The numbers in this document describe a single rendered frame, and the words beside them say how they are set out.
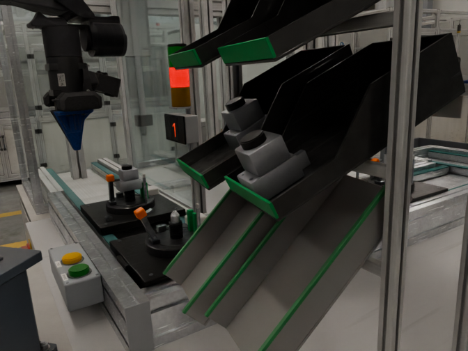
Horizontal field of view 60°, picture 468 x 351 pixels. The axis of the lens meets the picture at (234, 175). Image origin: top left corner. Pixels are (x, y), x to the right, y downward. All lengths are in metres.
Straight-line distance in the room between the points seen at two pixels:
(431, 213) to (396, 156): 0.83
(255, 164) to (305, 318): 0.18
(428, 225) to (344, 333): 0.54
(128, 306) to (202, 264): 0.15
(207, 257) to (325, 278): 0.28
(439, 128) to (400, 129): 6.41
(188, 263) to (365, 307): 0.39
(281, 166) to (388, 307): 0.21
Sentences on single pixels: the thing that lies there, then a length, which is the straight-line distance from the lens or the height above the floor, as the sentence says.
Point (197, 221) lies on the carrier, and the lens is 0.87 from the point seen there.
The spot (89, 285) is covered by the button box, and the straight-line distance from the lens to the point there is 0.88.
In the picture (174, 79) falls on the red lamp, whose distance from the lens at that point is 1.06.
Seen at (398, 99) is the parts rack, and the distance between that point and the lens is 0.46.
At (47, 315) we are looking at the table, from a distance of 0.99.
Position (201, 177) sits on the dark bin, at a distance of 0.54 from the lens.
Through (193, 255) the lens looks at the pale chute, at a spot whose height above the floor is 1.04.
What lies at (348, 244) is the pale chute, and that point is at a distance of 0.48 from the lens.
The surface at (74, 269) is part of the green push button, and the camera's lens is 0.89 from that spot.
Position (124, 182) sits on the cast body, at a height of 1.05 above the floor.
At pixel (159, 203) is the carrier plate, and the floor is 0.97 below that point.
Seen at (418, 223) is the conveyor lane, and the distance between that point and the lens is 1.23.
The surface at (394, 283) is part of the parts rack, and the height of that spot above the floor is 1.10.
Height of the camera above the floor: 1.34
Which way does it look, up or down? 14 degrees down
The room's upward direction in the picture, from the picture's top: 3 degrees counter-clockwise
